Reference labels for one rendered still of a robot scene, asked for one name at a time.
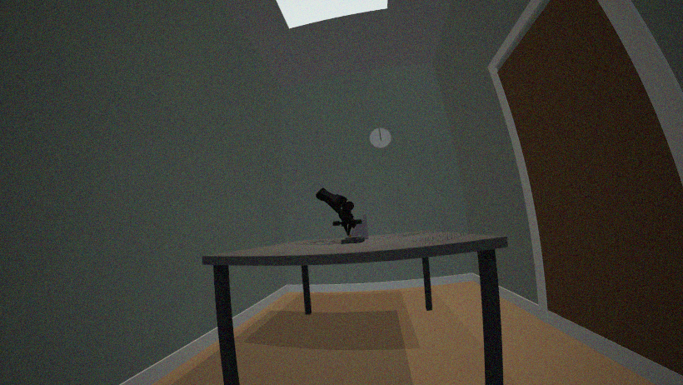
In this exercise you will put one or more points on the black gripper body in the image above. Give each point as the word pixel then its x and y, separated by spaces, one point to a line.
pixel 337 223

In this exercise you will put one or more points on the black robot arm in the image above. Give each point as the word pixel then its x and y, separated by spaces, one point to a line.
pixel 336 202

